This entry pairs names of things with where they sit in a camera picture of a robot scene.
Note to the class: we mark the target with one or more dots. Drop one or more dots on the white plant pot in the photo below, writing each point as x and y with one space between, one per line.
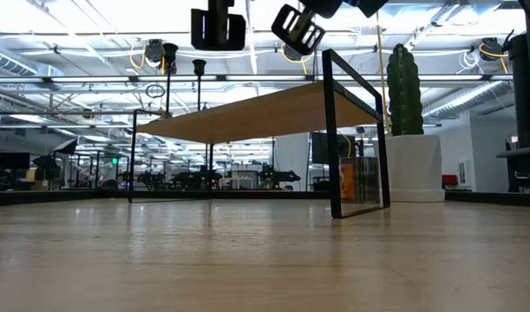
414 169

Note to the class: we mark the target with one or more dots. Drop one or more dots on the black background screen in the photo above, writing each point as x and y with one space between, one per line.
329 147

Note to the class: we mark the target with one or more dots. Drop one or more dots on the small red box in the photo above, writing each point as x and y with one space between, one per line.
449 180

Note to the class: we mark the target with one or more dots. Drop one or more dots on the orange candle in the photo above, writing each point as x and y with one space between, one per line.
355 180

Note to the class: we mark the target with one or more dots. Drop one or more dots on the black candlestick holder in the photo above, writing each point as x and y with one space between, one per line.
199 67
170 51

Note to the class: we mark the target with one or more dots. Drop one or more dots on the white partition panel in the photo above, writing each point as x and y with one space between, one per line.
292 160

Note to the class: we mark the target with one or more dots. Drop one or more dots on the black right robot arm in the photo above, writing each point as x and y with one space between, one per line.
329 6

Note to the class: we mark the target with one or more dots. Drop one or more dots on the wooden riser shelf black frame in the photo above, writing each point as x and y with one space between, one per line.
256 117

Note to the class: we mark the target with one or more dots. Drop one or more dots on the dark grey desk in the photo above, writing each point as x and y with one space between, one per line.
520 167

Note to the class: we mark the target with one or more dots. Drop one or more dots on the green cactus plant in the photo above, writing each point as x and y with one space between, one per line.
404 91

